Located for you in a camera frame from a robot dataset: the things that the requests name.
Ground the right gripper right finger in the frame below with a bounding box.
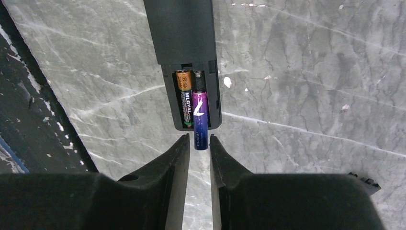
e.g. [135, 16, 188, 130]
[210, 135, 384, 230]

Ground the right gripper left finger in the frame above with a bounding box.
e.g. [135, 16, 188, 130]
[0, 134, 190, 230]

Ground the blue AAA battery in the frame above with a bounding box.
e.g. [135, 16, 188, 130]
[192, 92, 208, 150]

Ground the black gold AAA battery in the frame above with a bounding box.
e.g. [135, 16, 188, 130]
[175, 69, 193, 128]

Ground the black remote control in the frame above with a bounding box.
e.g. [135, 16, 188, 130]
[144, 0, 222, 131]

